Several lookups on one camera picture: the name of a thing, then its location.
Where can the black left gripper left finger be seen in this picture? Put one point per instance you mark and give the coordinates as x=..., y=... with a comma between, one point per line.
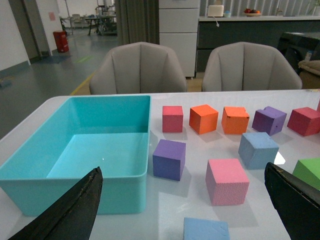
x=72, y=216

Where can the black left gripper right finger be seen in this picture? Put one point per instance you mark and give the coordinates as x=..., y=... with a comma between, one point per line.
x=296, y=202

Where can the light blue foam cube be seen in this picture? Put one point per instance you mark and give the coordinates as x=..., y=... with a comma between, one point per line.
x=256, y=149
x=204, y=229

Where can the green foam block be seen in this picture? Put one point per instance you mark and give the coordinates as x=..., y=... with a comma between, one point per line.
x=308, y=170

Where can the pink foam cube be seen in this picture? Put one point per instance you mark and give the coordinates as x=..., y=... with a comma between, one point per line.
x=226, y=181

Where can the teal plastic bin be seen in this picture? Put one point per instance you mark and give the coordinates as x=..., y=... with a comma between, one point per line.
x=106, y=132

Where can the dark red foam cube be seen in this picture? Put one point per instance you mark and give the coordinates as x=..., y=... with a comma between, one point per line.
x=304, y=121

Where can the notched purple foam cube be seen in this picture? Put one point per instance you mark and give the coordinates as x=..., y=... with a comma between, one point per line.
x=269, y=120

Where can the chipped orange foam cube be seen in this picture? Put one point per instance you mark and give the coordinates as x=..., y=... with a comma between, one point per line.
x=235, y=120

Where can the beige cushion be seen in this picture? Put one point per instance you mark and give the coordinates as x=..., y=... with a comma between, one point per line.
x=311, y=66

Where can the right beige chair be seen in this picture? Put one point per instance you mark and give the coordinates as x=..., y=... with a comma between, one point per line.
x=245, y=66

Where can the beige chair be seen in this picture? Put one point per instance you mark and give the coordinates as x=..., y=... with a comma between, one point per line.
x=245, y=66
x=139, y=68

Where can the black armchair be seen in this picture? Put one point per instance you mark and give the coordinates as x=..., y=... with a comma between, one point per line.
x=299, y=46

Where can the left beige chair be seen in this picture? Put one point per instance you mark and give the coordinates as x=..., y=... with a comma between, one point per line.
x=139, y=68

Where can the dark grey counter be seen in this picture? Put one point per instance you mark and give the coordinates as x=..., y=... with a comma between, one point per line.
x=265, y=30

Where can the background work table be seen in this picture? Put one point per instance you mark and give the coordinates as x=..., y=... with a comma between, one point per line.
x=104, y=24

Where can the fruit bowl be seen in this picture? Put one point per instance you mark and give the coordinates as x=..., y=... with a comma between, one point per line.
x=252, y=12

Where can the small teal cup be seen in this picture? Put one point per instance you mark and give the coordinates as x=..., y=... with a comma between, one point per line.
x=227, y=14

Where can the grey curtain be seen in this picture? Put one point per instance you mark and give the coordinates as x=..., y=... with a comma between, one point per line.
x=137, y=21

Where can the white toaster appliance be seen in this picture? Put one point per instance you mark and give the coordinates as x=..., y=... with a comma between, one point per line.
x=215, y=11

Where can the white drawer cabinet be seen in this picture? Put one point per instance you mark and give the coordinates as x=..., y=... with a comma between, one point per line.
x=178, y=30

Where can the pink wall sign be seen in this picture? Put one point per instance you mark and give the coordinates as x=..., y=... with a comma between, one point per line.
x=52, y=16

